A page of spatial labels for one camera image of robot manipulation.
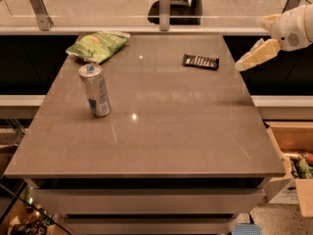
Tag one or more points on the dark chocolate rxbar wrapper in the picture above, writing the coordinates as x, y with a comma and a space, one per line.
200, 62

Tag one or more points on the box of snacks lower left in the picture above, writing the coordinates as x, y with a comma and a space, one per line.
24, 220

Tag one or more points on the lower grey drawer front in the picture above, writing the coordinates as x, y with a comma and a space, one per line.
150, 226

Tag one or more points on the middle metal railing post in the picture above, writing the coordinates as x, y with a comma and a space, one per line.
164, 15

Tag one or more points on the cardboard box with items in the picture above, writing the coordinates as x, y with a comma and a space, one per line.
293, 141

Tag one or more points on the upper grey drawer front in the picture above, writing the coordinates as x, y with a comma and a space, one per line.
148, 201

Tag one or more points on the left metal railing post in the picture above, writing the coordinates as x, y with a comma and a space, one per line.
43, 19

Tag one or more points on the green chip bag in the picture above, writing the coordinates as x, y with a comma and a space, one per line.
98, 46

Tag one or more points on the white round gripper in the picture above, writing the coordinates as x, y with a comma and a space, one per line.
289, 27

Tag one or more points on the silver blue redbull can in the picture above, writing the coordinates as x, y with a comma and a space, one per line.
95, 88

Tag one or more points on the grey drawer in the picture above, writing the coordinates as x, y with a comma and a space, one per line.
148, 201
150, 226

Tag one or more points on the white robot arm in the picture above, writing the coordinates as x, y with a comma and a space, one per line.
309, 25

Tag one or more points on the black office chair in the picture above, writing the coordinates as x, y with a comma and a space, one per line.
182, 12

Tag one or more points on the blue perforated basket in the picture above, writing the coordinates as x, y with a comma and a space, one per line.
246, 229

